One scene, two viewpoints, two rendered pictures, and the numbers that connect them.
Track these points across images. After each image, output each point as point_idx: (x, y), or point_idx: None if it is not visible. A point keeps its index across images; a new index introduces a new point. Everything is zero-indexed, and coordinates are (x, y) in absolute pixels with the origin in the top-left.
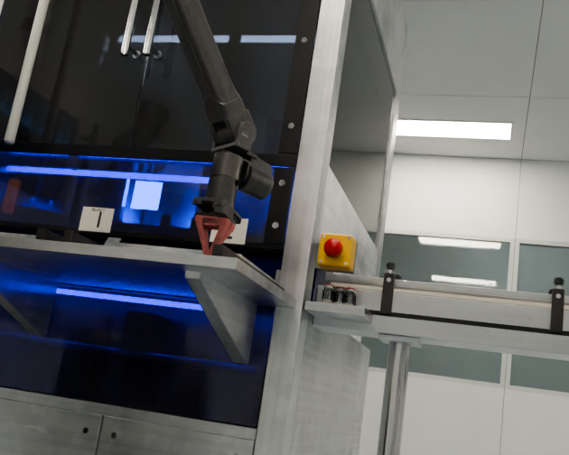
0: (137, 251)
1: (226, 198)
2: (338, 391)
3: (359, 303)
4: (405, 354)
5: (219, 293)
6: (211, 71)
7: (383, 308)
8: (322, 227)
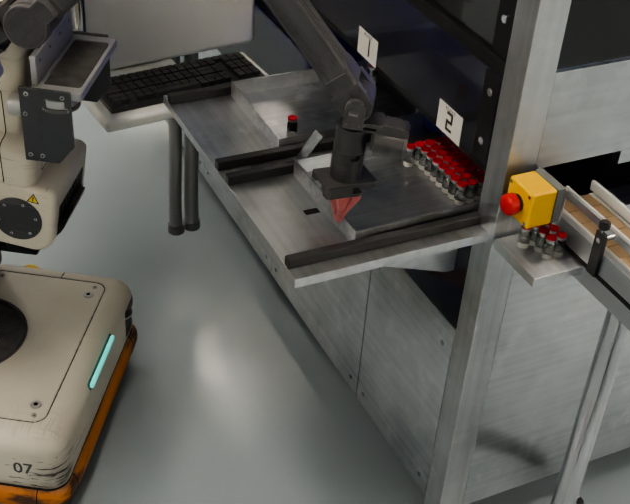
0: (254, 225)
1: (340, 176)
2: None
3: (574, 246)
4: None
5: None
6: (306, 50)
7: (588, 268)
8: (550, 143)
